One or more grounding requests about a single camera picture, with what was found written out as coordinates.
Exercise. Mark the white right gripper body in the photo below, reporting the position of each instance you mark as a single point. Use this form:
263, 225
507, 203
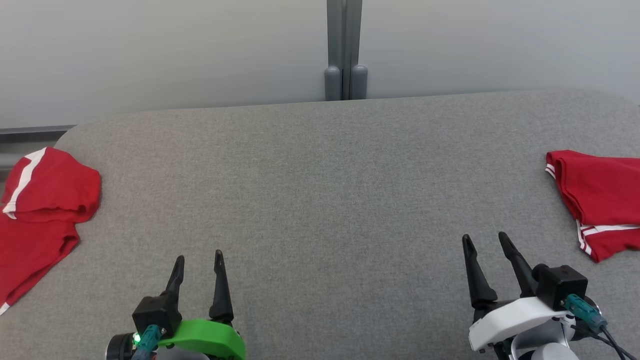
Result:
515, 320

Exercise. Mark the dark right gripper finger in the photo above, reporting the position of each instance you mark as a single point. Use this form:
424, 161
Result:
480, 280
520, 270

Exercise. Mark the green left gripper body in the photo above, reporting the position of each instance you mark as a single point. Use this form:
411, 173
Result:
210, 337

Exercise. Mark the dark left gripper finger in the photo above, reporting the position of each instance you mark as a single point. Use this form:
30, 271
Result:
221, 295
176, 280

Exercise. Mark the red number 23 jersey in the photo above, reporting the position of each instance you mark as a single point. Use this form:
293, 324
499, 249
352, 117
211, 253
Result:
605, 200

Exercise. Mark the red shorts with white stripe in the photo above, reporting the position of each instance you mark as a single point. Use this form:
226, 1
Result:
45, 200

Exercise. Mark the grey fabric sofa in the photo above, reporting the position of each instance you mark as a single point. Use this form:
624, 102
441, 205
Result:
325, 200

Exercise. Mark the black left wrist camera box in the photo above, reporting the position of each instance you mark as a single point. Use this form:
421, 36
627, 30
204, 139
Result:
157, 315

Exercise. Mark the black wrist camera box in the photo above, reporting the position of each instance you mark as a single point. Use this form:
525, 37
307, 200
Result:
562, 285
157, 315

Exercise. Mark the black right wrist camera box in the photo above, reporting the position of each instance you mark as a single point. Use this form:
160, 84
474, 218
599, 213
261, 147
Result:
562, 285

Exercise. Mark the grey wall rail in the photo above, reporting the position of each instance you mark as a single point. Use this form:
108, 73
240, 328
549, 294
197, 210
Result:
30, 132

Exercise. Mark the grey partition post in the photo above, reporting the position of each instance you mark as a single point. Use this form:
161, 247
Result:
345, 45

